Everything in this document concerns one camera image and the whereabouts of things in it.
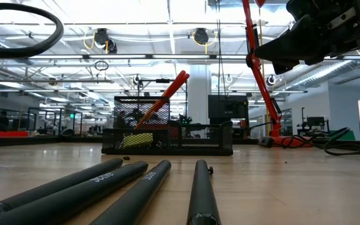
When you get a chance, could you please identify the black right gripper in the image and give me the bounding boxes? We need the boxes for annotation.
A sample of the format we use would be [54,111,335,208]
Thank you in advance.
[254,0,360,76]

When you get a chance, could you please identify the red handled scissors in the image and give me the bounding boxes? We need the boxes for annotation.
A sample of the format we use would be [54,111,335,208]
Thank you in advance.
[136,69,191,130]

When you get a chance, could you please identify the black mesh desk organizer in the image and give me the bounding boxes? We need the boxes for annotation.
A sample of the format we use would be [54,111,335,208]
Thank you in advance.
[101,96,234,156]

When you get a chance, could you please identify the red desk lamp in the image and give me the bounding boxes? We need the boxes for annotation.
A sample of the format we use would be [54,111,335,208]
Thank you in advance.
[241,0,314,148]

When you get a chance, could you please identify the black background workstation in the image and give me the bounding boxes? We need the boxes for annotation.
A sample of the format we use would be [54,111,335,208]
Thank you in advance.
[296,107,331,136]

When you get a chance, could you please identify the black computer monitor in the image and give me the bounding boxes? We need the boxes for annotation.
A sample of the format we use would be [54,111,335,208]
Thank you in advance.
[207,94,250,124]

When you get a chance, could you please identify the green box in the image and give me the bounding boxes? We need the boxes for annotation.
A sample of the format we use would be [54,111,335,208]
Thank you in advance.
[329,129,356,141]

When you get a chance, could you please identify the red bench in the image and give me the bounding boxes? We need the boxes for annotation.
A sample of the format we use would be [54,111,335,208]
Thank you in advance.
[0,130,30,138]

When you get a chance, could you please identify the person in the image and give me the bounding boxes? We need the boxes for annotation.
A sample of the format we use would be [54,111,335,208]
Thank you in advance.
[0,110,11,129]

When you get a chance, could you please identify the black hanging cable with coil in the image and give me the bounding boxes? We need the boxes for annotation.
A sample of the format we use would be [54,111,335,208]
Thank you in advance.
[216,0,224,96]

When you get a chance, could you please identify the large black ceiling cable reel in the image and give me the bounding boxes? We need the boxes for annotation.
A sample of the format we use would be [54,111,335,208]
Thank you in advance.
[92,27,118,54]
[191,27,211,46]

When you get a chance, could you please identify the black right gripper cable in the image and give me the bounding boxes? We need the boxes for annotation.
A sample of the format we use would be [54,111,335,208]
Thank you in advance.
[311,126,360,158]

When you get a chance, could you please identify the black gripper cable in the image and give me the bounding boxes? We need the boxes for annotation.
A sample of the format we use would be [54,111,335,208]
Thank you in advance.
[311,126,360,158]
[0,2,65,59]

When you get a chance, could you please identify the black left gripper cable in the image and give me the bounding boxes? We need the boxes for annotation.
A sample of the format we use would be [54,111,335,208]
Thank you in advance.
[0,2,65,59]

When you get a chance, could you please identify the black aluminium table frame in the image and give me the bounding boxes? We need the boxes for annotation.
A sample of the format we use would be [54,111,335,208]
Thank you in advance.
[0,136,360,149]

